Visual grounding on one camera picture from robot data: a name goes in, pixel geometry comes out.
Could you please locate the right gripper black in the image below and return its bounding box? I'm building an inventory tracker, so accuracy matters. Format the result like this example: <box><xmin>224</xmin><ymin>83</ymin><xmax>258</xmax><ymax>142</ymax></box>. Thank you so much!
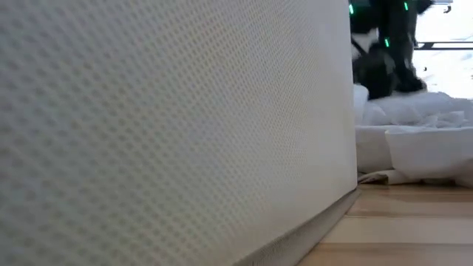
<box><xmin>352</xmin><ymin>36</ymin><xmax>429</xmax><ymax>101</ymax></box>

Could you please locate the white garment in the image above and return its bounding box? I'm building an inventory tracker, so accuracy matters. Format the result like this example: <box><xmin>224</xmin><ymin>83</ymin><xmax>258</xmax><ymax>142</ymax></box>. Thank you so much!
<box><xmin>353</xmin><ymin>83</ymin><xmax>473</xmax><ymax>188</ymax></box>

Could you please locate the beige fabric storage bin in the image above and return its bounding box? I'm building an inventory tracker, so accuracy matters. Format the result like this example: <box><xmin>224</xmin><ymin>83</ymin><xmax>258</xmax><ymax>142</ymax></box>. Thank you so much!
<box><xmin>0</xmin><ymin>0</ymin><xmax>362</xmax><ymax>266</ymax></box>

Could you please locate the black metal table frame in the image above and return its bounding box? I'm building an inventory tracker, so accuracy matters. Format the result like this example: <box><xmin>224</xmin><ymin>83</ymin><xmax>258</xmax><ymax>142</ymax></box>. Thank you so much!
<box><xmin>413</xmin><ymin>40</ymin><xmax>473</xmax><ymax>52</ymax></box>

